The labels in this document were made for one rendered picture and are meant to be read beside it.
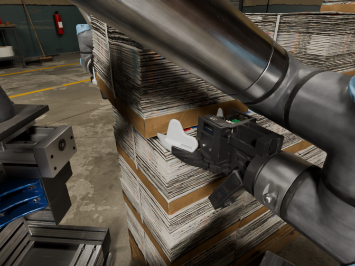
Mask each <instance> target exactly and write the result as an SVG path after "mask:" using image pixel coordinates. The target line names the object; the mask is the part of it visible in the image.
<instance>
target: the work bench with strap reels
mask: <svg viewBox="0 0 355 266"><path fill-rule="evenodd" d="M15 27H16V24H2V23H1V18H0V30H3V34H4V37H5V41H6V44H7V46H0V61H5V60H12V63H13V64H12V65H17V64H16V63H15V59H21V60H22V64H23V68H27V67H26V63H25V60H24V56H23V52H22V49H21V45H20V42H19V39H18V35H17V31H16V28H15ZM6 30H13V33H14V36H15V40H16V44H17V47H18V51H19V53H20V55H17V54H15V53H14V50H13V47H12V46H10V43H9V40H8V37H7V34H6Z"/></svg>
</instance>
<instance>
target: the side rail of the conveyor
mask: <svg viewBox="0 0 355 266"><path fill-rule="evenodd" d="M259 266H296V265H294V264H292V263H290V262H288V261H287V260H285V259H283V258H281V257H279V256H278V255H276V254H274V253H272V252H271V251H268V250H267V251H266V253H265V255H264V257H263V259H262V261H261V263H260V265H259Z"/></svg>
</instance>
